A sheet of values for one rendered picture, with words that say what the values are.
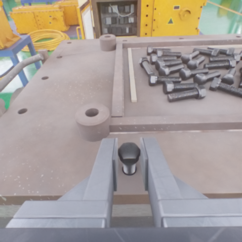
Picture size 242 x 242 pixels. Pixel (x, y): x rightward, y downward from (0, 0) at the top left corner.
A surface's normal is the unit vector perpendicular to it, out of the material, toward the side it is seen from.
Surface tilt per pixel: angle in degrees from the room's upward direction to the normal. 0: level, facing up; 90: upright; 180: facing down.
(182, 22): 90
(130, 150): 0
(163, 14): 90
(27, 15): 90
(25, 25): 90
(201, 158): 0
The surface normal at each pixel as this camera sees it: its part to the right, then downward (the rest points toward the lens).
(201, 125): 0.00, 0.67
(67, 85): -0.04, -0.74
